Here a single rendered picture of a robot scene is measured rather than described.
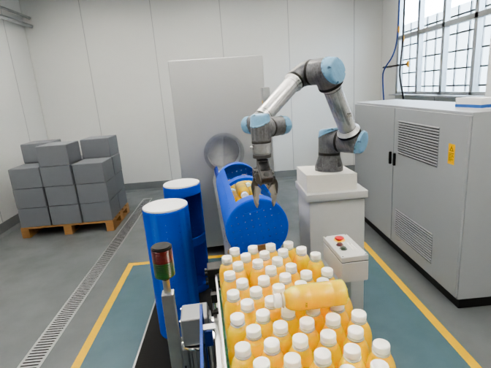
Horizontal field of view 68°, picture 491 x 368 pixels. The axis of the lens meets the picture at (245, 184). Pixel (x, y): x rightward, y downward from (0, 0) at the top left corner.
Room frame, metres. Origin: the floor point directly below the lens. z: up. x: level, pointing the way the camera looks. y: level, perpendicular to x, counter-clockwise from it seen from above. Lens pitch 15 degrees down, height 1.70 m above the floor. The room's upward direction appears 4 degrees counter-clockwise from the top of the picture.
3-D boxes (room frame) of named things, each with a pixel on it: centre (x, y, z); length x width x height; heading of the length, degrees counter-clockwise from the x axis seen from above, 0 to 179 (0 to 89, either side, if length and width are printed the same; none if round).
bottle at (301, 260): (1.28, -0.19, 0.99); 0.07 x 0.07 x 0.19
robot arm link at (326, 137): (1.94, -0.47, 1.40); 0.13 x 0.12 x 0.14; 43
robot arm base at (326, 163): (1.95, -0.46, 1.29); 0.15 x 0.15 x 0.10
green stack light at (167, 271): (1.02, 0.27, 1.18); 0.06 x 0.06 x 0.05
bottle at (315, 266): (1.22, -0.24, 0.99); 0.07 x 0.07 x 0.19
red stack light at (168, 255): (1.02, 0.27, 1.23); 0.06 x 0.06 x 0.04
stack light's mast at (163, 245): (1.02, 0.27, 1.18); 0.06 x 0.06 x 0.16
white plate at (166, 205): (2.17, 0.51, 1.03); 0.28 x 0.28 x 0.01
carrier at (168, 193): (2.72, 0.49, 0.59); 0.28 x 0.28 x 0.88
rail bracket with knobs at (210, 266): (1.38, 0.15, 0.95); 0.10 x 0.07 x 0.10; 96
